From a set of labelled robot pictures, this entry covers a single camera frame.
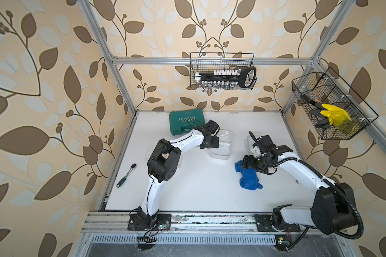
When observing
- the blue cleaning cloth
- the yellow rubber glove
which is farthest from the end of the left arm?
the yellow rubber glove

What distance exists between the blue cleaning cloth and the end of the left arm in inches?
7.6

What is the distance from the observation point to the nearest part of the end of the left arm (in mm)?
728

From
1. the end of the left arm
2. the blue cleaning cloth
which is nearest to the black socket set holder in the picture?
the end of the left arm

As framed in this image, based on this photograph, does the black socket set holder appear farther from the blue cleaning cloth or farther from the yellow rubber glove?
the blue cleaning cloth

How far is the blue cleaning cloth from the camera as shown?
841mm

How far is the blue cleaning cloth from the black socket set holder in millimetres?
466

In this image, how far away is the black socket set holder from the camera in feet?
2.70

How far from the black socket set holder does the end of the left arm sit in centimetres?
23

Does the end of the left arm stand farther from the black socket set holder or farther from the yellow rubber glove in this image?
the yellow rubber glove

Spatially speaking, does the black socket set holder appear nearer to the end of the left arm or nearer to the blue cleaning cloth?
the end of the left arm

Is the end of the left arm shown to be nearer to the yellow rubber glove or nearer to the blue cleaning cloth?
the blue cleaning cloth
